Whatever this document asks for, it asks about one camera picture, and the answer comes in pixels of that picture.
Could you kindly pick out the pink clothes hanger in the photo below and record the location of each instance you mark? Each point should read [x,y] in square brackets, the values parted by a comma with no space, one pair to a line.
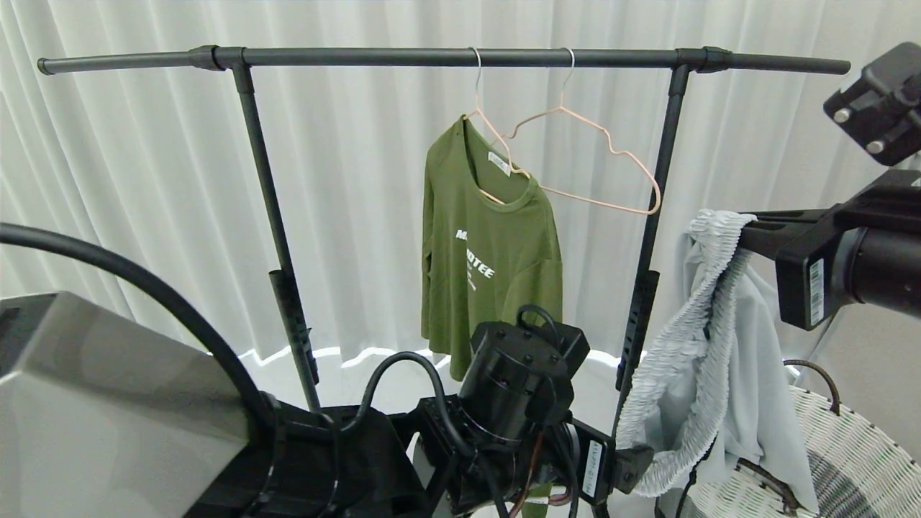
[495,137]
[597,201]

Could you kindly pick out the white laundry basket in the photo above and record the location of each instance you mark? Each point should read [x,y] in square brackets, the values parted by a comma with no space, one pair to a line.
[863,460]

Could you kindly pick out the green printed shirt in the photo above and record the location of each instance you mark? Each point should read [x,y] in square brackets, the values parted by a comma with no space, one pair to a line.
[489,237]

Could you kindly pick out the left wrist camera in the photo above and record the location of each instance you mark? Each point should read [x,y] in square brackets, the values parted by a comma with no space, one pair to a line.
[572,342]

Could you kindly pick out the pale grey shorts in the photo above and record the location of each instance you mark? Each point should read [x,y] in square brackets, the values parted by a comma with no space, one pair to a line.
[748,360]

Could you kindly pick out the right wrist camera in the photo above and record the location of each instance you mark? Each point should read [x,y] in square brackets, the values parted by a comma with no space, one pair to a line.
[878,108]

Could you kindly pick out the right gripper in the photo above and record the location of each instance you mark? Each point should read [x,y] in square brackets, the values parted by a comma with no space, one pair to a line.
[878,273]

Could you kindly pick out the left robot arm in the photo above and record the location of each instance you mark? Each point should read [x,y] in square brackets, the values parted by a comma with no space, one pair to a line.
[108,403]

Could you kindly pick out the white curtain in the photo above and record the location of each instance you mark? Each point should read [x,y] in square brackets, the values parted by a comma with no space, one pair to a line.
[144,180]

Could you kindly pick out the black clothes rack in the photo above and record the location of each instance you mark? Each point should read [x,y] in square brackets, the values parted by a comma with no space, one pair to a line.
[360,57]

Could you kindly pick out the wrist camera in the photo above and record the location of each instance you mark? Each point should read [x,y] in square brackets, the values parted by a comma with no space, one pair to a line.
[878,108]
[572,342]

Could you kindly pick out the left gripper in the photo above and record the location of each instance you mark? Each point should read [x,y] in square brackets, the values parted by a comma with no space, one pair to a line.
[547,467]

